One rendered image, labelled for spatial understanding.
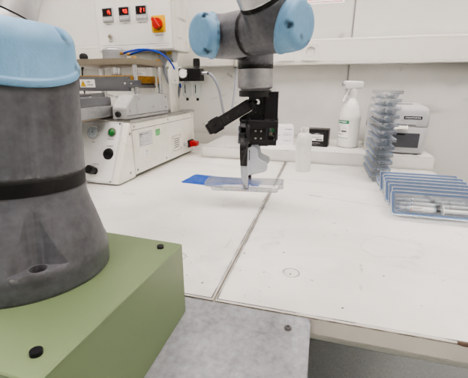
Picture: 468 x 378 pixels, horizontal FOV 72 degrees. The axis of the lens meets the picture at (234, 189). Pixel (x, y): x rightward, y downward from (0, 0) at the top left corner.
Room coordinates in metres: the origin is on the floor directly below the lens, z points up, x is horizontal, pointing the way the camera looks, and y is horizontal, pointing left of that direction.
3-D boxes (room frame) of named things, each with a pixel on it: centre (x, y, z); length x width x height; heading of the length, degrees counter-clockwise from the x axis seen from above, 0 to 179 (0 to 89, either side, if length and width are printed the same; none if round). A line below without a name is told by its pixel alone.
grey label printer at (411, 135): (1.24, -0.61, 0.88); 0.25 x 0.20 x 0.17; 159
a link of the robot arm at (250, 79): (0.74, -0.05, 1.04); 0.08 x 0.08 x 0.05
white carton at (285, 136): (1.39, -0.14, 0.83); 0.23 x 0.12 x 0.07; 84
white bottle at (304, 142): (1.07, -0.23, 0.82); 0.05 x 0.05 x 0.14
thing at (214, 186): (0.74, -0.03, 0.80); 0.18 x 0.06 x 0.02; 80
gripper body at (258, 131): (0.73, -0.05, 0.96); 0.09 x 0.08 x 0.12; 80
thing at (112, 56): (1.23, 0.38, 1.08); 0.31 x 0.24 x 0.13; 73
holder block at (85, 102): (0.95, 0.49, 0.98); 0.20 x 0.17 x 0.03; 73
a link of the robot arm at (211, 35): (0.65, 0.01, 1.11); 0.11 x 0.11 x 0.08; 45
